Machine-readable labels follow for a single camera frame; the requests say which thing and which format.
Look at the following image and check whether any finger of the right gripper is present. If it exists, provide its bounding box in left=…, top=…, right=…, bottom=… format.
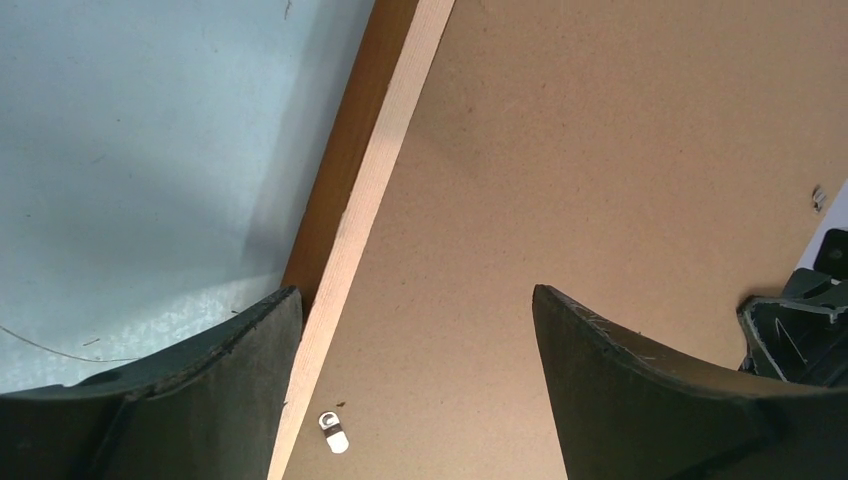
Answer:
left=736, top=268, right=847, bottom=388

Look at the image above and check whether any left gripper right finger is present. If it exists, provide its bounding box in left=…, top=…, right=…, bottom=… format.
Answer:
left=532, top=284, right=847, bottom=479

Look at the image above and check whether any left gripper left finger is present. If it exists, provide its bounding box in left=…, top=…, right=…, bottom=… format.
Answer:
left=1, top=287, right=304, bottom=479

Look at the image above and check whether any brown backing board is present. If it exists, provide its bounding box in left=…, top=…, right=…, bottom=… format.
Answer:
left=285, top=1, right=847, bottom=479

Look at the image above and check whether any wooden picture frame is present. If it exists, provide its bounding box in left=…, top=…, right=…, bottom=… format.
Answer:
left=268, top=0, right=454, bottom=479

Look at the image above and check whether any silver frame turn clip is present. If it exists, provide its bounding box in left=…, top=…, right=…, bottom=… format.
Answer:
left=318, top=411, right=350, bottom=454

